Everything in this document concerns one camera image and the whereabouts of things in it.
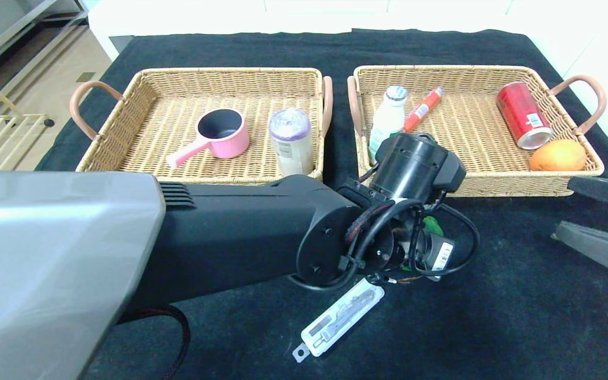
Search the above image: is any orange fruit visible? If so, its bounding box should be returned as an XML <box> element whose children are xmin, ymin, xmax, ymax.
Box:
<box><xmin>529</xmin><ymin>138</ymin><xmax>588</xmax><ymax>172</ymax></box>

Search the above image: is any small white milk bottle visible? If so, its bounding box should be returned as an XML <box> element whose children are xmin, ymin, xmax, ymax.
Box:
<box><xmin>368</xmin><ymin>85</ymin><xmax>409</xmax><ymax>164</ymax></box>

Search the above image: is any pink saucepan with handle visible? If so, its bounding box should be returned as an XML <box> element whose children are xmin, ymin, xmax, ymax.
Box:
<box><xmin>166</xmin><ymin>108</ymin><xmax>250</xmax><ymax>169</ymax></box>

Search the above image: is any red soda can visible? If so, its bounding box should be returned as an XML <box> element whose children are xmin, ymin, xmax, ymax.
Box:
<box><xmin>496</xmin><ymin>81</ymin><xmax>554</xmax><ymax>151</ymax></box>

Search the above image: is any grey metal shelf unit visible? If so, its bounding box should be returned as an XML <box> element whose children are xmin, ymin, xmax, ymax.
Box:
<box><xmin>0</xmin><ymin>0</ymin><xmax>89</xmax><ymax>72</ymax></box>

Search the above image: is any red black braided cable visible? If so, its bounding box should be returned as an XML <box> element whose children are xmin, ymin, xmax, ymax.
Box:
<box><xmin>118</xmin><ymin>305</ymin><xmax>192</xmax><ymax>380</ymax></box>

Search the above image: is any light wooden rack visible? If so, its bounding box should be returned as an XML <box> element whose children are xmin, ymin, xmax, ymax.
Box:
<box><xmin>0</xmin><ymin>62</ymin><xmax>54</xmax><ymax>172</ymax></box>

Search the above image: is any purple trash bag roll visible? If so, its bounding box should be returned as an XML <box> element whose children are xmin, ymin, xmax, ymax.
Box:
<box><xmin>268</xmin><ymin>108</ymin><xmax>315</xmax><ymax>177</ymax></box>

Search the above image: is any black left camera cable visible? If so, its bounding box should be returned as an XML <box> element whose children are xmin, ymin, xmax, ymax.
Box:
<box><xmin>344</xmin><ymin>198</ymin><xmax>482</xmax><ymax>280</ymax></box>

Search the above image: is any wicker basket with brown handles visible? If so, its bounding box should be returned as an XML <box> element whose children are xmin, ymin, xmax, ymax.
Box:
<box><xmin>347</xmin><ymin>64</ymin><xmax>607</xmax><ymax>198</ymax></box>
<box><xmin>69</xmin><ymin>66</ymin><xmax>333</xmax><ymax>186</ymax></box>

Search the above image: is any orange sausage stick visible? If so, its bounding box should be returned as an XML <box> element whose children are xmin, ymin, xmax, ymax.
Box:
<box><xmin>402</xmin><ymin>87</ymin><xmax>444</xmax><ymax>134</ymax></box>

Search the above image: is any clear plastic blister pack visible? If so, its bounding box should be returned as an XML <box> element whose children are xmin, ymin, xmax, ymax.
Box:
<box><xmin>291</xmin><ymin>278</ymin><xmax>385</xmax><ymax>364</ymax></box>

